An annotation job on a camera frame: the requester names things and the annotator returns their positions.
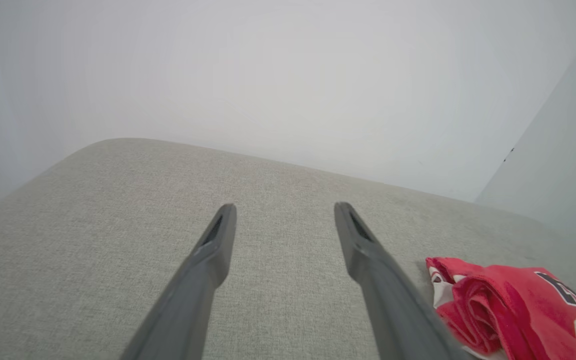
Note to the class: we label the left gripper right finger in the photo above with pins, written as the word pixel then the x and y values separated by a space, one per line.
pixel 393 310

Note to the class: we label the red Bulls 23 jersey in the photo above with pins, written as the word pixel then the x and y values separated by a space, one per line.
pixel 518 310

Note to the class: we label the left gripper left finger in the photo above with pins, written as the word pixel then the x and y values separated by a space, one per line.
pixel 193 295

